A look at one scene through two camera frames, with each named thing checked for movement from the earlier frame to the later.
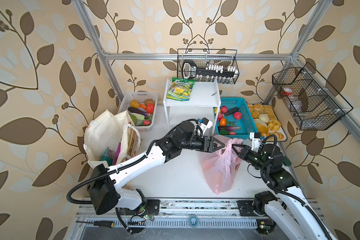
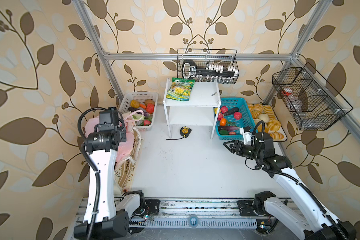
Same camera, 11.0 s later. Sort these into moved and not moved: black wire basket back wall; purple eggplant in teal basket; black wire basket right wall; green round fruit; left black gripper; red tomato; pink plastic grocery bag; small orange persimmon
Moved: pink plastic grocery bag; left black gripper
Not moved: small orange persimmon; purple eggplant in teal basket; green round fruit; red tomato; black wire basket back wall; black wire basket right wall
